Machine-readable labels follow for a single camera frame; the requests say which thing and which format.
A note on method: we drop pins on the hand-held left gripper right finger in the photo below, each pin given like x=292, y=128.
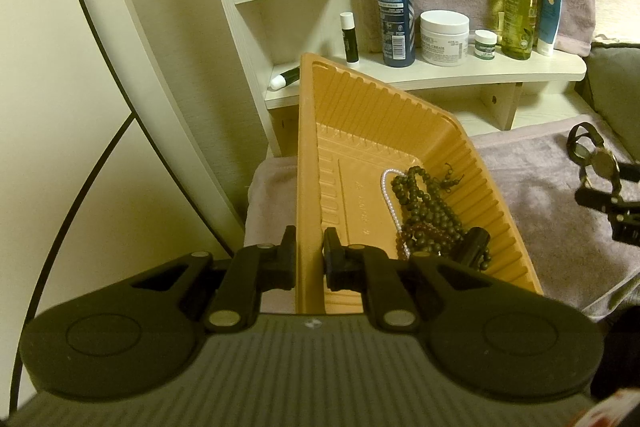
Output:
x=335, y=259

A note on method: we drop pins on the small black white bottle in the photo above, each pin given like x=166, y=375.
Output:
x=350, y=42

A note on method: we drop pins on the small green-banded jar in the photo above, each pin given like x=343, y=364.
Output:
x=485, y=47

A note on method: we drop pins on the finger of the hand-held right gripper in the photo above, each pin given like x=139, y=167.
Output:
x=629, y=171
x=600, y=201

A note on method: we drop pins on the cream wooden shelf unit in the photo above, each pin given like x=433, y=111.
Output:
x=450, y=77

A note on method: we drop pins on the grey-green cushion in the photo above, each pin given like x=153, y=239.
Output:
x=620, y=97

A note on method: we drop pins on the mauve fleece mat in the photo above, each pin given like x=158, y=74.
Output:
x=525, y=207

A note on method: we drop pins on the orange plastic tray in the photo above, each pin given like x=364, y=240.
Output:
x=350, y=132

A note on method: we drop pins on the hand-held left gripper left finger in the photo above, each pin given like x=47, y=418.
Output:
x=280, y=257

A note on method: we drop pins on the white cream jar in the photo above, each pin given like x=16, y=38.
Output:
x=444, y=39

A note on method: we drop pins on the blue and white tube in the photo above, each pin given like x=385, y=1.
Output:
x=550, y=7

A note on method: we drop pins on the cream curved wooden panel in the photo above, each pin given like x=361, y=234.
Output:
x=165, y=107

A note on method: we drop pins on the black lip balm stick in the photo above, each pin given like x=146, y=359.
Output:
x=286, y=78

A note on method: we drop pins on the gold-faced wristwatch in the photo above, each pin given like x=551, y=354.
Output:
x=582, y=150

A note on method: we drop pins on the dark blue spray bottle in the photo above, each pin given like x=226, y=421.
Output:
x=396, y=17

